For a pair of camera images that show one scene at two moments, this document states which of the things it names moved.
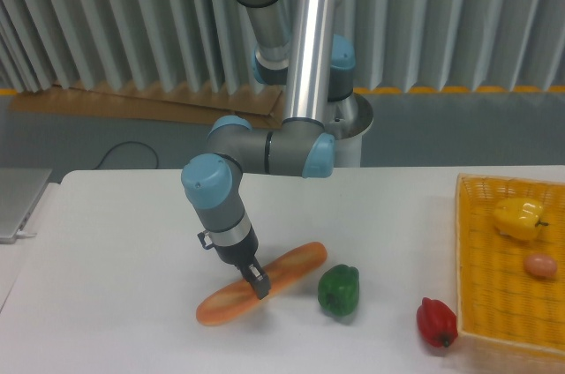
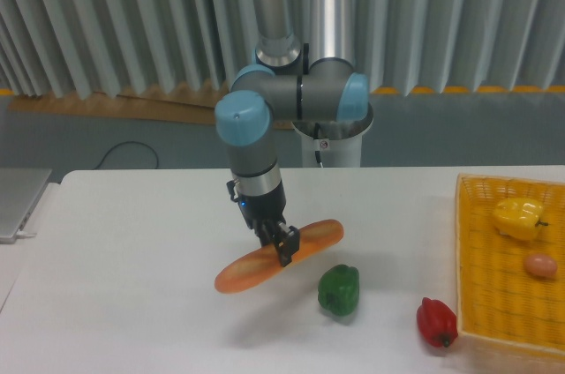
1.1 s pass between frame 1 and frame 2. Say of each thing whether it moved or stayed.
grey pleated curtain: stayed
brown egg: stayed
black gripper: moved
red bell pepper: stayed
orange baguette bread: moved
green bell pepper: stayed
